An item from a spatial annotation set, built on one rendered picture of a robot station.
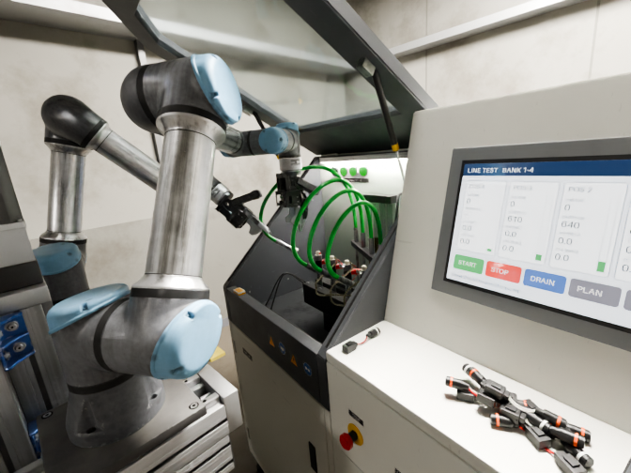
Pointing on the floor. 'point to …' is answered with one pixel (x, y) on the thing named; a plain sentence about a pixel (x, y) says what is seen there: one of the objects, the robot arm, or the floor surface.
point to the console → (449, 328)
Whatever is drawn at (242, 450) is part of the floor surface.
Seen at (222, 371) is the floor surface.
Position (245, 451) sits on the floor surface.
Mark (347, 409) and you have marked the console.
